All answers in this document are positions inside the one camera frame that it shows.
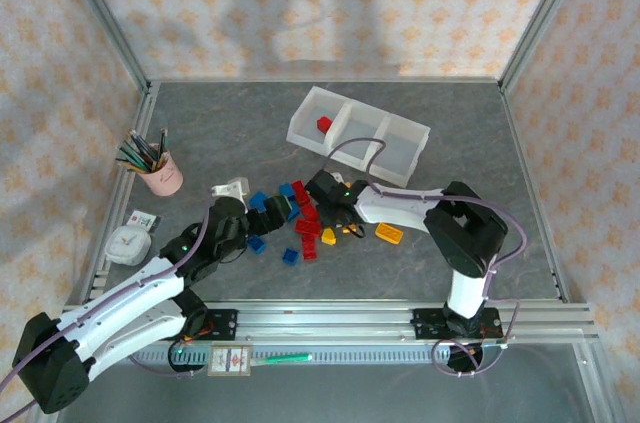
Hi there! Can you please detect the yellow lego plate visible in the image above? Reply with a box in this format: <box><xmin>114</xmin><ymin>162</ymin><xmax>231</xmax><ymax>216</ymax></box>
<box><xmin>374</xmin><ymin>222</ymin><xmax>405</xmax><ymax>245</ymax></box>

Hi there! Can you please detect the pink pencil cup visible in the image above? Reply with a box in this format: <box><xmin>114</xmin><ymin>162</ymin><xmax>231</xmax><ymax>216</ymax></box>
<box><xmin>142</xmin><ymin>142</ymin><xmax>185</xmax><ymax>198</ymax></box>

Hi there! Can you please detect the small red white card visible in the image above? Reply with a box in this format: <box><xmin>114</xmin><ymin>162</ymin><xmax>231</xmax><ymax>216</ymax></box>
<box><xmin>128</xmin><ymin>211</ymin><xmax>164</xmax><ymax>233</ymax></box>

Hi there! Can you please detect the white alarm clock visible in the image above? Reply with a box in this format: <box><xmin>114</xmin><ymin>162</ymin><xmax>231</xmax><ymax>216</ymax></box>
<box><xmin>104</xmin><ymin>225</ymin><xmax>153</xmax><ymax>268</ymax></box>

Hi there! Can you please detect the framed label card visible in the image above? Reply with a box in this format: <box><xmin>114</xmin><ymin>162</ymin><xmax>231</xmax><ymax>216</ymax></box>
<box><xmin>207</xmin><ymin>345</ymin><xmax>252</xmax><ymax>378</ymax></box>

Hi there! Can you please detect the green pen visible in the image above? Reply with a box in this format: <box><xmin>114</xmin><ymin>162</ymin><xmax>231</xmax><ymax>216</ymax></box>
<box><xmin>252</xmin><ymin>352</ymin><xmax>314</xmax><ymax>367</ymax></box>

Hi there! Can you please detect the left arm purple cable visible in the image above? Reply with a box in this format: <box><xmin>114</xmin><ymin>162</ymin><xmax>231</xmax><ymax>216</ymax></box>
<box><xmin>0</xmin><ymin>202</ymin><xmax>214</xmax><ymax>419</ymax></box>

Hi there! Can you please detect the aluminium mounting rail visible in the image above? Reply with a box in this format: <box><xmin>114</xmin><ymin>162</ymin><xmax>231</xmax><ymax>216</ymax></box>
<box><xmin>62</xmin><ymin>300</ymin><xmax>596</xmax><ymax>344</ymax></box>

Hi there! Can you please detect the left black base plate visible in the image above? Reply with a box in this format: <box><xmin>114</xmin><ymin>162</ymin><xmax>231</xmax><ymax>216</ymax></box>
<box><xmin>198</xmin><ymin>310</ymin><xmax>239</xmax><ymax>344</ymax></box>

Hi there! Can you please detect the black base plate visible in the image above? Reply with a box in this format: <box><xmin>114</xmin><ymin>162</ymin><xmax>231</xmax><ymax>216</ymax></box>
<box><xmin>412</xmin><ymin>307</ymin><xmax>501</xmax><ymax>342</ymax></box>
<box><xmin>198</xmin><ymin>310</ymin><xmax>239</xmax><ymax>344</ymax></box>

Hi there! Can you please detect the aluminium side rail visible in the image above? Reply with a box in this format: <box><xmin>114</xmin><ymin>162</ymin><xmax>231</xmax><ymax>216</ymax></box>
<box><xmin>79</xmin><ymin>82</ymin><xmax>162</xmax><ymax>304</ymax></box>
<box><xmin>499</xmin><ymin>85</ymin><xmax>572</xmax><ymax>304</ymax></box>

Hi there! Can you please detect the aluminium back rail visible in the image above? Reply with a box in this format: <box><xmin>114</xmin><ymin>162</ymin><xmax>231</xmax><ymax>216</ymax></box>
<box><xmin>147</xmin><ymin>76</ymin><xmax>504</xmax><ymax>85</ymax></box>

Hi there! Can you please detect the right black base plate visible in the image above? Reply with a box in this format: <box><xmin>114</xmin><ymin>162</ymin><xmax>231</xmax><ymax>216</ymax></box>
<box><xmin>412</xmin><ymin>307</ymin><xmax>501</xmax><ymax>342</ymax></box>

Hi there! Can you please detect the grey slotted cable duct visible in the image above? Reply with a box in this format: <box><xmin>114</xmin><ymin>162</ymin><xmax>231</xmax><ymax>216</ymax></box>
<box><xmin>134</xmin><ymin>347</ymin><xmax>481</xmax><ymax>367</ymax></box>

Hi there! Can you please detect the aluminium frame post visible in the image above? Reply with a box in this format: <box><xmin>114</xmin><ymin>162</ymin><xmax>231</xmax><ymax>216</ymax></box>
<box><xmin>53</xmin><ymin>0</ymin><xmax>152</xmax><ymax>93</ymax></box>
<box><xmin>498</xmin><ymin>0</ymin><xmax>597</xmax><ymax>92</ymax></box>

